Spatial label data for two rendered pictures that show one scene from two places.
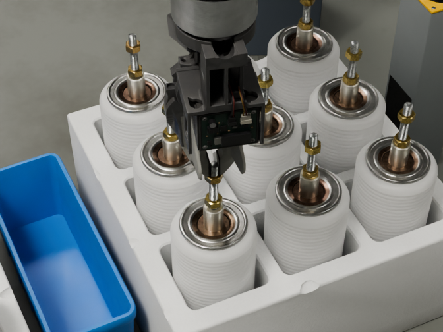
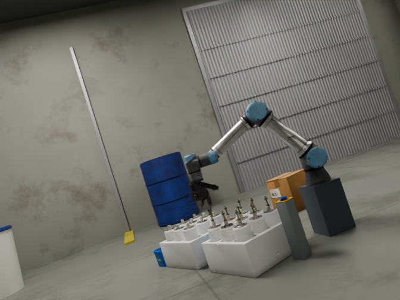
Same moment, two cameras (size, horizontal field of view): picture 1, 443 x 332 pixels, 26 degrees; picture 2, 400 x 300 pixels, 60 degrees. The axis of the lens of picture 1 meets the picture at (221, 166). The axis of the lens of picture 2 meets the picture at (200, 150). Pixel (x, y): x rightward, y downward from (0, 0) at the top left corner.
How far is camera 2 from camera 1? 2.08 m
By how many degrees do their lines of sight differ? 83
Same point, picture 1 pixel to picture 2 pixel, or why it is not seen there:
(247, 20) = (193, 178)
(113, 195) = not seen: hidden behind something
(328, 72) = (267, 216)
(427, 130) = (293, 242)
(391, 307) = (237, 263)
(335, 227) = (223, 232)
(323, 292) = (220, 246)
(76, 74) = not seen: hidden behind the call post
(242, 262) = (212, 233)
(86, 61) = not seen: hidden behind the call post
